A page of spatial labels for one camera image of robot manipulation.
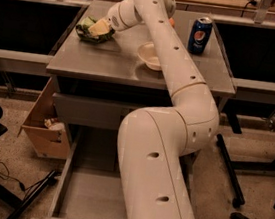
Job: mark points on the black stand leg left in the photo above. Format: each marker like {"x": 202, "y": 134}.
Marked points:
{"x": 37, "y": 188}

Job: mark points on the grey top drawer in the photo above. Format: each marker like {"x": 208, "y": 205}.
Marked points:
{"x": 91, "y": 112}

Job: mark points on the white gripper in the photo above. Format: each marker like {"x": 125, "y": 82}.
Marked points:
{"x": 113, "y": 19}

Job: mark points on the orange fruit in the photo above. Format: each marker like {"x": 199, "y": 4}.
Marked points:
{"x": 171, "y": 21}

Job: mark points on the crumpled paper in box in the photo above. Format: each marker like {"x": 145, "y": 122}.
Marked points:
{"x": 54, "y": 124}

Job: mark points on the cardboard box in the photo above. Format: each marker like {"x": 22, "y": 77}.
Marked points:
{"x": 47, "y": 143}

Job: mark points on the open grey middle drawer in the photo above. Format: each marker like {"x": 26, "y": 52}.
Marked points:
{"x": 90, "y": 185}

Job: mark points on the grey metal drawer cabinet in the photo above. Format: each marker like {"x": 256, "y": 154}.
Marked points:
{"x": 113, "y": 71}

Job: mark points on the blue pepsi can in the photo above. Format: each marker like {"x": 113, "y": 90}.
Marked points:
{"x": 200, "y": 34}

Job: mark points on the black table leg frame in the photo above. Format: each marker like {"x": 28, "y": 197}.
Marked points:
{"x": 232, "y": 166}

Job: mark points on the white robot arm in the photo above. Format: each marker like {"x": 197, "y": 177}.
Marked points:
{"x": 151, "y": 140}

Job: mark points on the white paper bowl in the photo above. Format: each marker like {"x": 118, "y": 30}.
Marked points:
{"x": 147, "y": 54}

